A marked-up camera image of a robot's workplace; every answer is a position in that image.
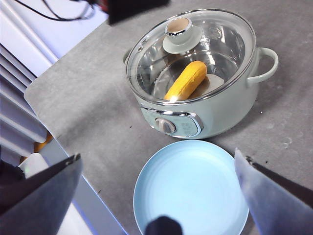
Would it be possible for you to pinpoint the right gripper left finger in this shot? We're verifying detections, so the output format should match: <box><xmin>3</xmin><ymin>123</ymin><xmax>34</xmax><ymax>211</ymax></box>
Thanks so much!
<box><xmin>0</xmin><ymin>153</ymin><xmax>83</xmax><ymax>235</ymax></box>

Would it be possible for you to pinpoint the black cable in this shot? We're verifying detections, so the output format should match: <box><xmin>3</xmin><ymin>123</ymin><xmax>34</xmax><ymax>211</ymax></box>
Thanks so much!
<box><xmin>14</xmin><ymin>0</ymin><xmax>97</xmax><ymax>21</ymax></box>

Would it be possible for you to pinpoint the aluminium profile frame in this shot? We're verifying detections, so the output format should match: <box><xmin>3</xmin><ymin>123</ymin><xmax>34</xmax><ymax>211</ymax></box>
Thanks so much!
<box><xmin>0</xmin><ymin>0</ymin><xmax>110</xmax><ymax>160</ymax></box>

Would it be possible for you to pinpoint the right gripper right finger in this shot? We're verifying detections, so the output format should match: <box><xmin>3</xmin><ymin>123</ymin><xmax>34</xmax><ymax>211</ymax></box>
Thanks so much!
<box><xmin>234</xmin><ymin>147</ymin><xmax>313</xmax><ymax>235</ymax></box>

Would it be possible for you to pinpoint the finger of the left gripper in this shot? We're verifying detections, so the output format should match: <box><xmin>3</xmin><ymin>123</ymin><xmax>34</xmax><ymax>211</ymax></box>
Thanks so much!
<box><xmin>108</xmin><ymin>0</ymin><xmax>171</xmax><ymax>24</ymax></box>

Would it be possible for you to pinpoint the blue round plate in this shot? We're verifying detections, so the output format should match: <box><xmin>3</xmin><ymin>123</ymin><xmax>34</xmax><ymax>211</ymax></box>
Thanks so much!
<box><xmin>133</xmin><ymin>140</ymin><xmax>250</xmax><ymax>235</ymax></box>

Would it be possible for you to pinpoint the pale green electric steamer pot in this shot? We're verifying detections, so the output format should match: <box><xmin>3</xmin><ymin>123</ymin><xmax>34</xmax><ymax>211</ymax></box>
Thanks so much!
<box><xmin>122</xmin><ymin>9</ymin><xmax>279</xmax><ymax>141</ymax></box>

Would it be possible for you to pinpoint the glass lid with green knob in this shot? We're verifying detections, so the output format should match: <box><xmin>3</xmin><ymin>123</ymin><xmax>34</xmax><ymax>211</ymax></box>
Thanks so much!
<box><xmin>125</xmin><ymin>9</ymin><xmax>257</xmax><ymax>106</ymax></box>

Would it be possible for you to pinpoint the yellow corn cob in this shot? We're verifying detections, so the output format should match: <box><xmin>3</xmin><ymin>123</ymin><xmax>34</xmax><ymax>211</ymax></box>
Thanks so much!
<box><xmin>163</xmin><ymin>61</ymin><xmax>208</xmax><ymax>101</ymax></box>

